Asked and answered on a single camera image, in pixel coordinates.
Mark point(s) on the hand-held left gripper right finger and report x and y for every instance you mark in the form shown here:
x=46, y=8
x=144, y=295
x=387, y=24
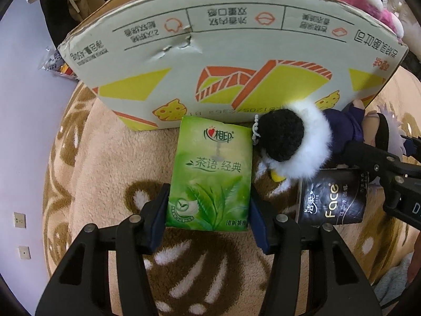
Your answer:
x=259, y=227

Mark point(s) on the white wall power outlet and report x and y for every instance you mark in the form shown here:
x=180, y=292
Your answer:
x=19, y=220

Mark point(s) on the white-haired purple plush doll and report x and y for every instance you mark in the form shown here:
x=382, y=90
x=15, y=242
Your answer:
x=348, y=121

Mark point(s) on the black fluffy white-trimmed plush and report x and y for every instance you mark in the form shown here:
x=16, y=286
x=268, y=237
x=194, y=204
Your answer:
x=283, y=138

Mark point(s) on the pink plush toy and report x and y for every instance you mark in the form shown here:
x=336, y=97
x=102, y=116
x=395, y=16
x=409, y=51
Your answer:
x=368, y=3

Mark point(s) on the white wall socket plate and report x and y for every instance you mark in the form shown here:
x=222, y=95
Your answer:
x=24, y=252

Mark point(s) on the green tissue pack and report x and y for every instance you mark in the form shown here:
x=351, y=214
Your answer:
x=210, y=171

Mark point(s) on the dark hanging coat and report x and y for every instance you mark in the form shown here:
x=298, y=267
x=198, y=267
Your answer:
x=56, y=13

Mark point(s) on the black tissue pack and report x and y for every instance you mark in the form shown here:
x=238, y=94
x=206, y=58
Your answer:
x=329, y=200

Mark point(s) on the clear bag of small toys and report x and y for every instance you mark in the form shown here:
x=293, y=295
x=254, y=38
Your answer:
x=57, y=64

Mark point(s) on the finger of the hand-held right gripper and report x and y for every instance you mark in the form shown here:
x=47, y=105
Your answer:
x=371, y=161
x=412, y=140

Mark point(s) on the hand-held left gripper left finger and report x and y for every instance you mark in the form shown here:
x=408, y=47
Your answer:
x=158, y=210

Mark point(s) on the light blue cloth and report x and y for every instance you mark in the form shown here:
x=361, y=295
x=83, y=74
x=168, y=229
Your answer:
x=394, y=283

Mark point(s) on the beige brown printed blanket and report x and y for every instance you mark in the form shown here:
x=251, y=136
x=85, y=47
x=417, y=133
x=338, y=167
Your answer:
x=115, y=158

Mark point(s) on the printed cardboard box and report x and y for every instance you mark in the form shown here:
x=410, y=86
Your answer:
x=230, y=56

